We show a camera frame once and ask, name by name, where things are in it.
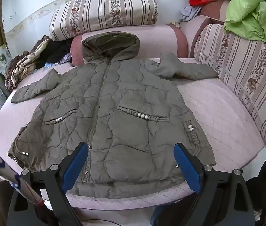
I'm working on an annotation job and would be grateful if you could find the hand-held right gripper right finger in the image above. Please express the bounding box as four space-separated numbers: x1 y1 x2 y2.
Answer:
173 143 257 226

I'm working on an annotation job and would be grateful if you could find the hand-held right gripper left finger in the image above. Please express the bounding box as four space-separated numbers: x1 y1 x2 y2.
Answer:
7 142 88 226

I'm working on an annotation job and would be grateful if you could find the olive quilted hooded jacket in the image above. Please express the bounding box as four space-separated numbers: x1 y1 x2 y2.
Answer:
8 32 219 199

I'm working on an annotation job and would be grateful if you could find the black clothes pile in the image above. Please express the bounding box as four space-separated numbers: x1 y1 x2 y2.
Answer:
36 40 73 69

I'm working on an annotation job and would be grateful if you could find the pink quilted sofa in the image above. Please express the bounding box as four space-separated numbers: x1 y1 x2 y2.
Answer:
0 0 266 217

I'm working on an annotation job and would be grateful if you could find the dark cloth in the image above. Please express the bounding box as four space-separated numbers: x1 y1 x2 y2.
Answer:
243 144 266 222

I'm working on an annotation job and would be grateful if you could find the blue plastic bag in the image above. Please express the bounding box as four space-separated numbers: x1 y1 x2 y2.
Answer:
45 53 72 67

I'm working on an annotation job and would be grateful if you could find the beige brown floral blanket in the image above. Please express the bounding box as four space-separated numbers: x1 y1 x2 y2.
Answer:
5 35 51 91

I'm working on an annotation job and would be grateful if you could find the striped floral cushion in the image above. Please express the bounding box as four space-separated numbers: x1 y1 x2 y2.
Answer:
49 0 159 41
194 24 266 148

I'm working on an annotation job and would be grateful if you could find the floral printed bag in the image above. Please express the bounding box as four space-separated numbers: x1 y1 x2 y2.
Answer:
0 44 12 78

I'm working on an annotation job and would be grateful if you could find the grey blue cloth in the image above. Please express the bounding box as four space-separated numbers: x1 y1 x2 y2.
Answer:
181 6 203 23

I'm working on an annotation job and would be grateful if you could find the green cloth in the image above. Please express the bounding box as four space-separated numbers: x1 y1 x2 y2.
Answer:
224 0 266 42

